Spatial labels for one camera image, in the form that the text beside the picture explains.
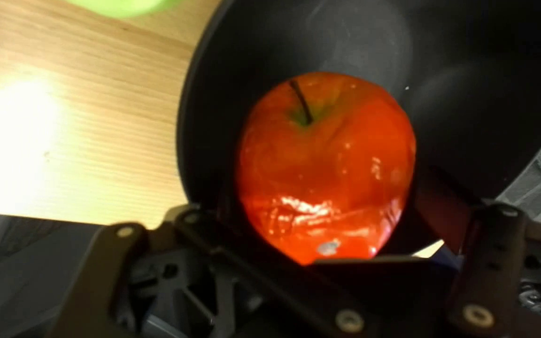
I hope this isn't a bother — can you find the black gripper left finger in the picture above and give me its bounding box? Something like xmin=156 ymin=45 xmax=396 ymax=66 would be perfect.
xmin=47 ymin=208 xmax=233 ymax=338

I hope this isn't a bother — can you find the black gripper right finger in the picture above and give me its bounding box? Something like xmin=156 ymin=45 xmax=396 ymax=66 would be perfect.
xmin=411 ymin=165 xmax=528 ymax=338

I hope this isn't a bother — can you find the black bowl far left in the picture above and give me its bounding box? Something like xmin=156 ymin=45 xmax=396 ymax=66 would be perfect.
xmin=174 ymin=0 xmax=541 ymax=218

